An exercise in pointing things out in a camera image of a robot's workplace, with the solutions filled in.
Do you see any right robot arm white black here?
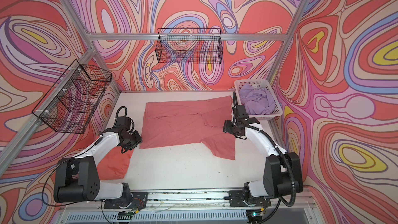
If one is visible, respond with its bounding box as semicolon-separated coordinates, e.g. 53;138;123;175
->
223;105;303;207

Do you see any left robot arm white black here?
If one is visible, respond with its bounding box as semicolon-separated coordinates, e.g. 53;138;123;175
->
53;116;142;208

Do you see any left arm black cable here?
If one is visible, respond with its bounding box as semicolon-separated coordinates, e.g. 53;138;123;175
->
41;105;129;224

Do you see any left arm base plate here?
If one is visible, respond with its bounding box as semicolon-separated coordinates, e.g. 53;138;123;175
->
104;191;148;210

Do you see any pink t shirt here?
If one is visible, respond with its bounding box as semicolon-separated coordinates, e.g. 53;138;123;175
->
140;96;235;160

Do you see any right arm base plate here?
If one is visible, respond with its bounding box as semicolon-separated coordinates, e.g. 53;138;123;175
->
224;190;271;208

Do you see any black wire basket left wall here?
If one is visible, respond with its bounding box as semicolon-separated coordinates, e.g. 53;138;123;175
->
32;60;112;134

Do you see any aluminium frame left post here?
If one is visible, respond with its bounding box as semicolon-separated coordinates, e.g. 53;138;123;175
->
46;0;122;94

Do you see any aluminium frame rail base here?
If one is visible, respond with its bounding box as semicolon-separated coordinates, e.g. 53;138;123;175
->
55;188;324;224

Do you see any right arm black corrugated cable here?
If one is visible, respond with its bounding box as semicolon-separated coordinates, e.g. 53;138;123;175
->
231;91;297;224

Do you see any aluminium frame post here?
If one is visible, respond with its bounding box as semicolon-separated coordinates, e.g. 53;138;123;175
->
46;0;122;94
266;0;310;85

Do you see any aluminium frame back crossbar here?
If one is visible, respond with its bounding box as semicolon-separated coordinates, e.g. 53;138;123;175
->
86;33;287;41

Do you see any black wire basket wall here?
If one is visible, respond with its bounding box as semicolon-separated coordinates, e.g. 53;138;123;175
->
155;27;223;64
32;60;112;134

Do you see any aluminium frame right post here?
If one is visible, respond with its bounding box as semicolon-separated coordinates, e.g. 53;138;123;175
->
266;0;310;85

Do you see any lavender t shirt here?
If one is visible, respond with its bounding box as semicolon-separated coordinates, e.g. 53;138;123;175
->
238;84;275;115

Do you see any black wire basket back wall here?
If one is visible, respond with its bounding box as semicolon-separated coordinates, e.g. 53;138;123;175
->
155;27;223;64

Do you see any folded red t shirt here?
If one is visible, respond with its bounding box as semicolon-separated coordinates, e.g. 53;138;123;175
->
96;147;133;180

